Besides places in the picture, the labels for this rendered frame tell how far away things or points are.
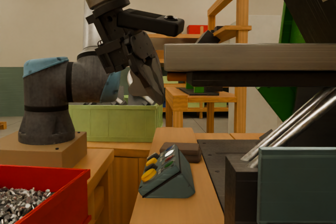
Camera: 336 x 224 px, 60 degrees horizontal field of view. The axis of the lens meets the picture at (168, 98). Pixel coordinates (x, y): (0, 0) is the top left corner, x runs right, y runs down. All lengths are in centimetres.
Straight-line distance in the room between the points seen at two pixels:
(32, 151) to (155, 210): 42
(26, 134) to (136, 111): 61
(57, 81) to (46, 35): 720
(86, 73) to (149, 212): 46
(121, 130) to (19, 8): 716
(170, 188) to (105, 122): 91
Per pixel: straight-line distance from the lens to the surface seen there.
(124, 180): 131
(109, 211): 103
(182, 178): 50
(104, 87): 81
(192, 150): 70
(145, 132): 135
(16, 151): 82
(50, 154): 79
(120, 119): 136
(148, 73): 55
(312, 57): 22
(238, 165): 34
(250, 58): 20
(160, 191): 51
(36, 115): 85
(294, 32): 48
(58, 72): 83
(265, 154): 29
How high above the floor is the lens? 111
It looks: 5 degrees down
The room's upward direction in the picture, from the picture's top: straight up
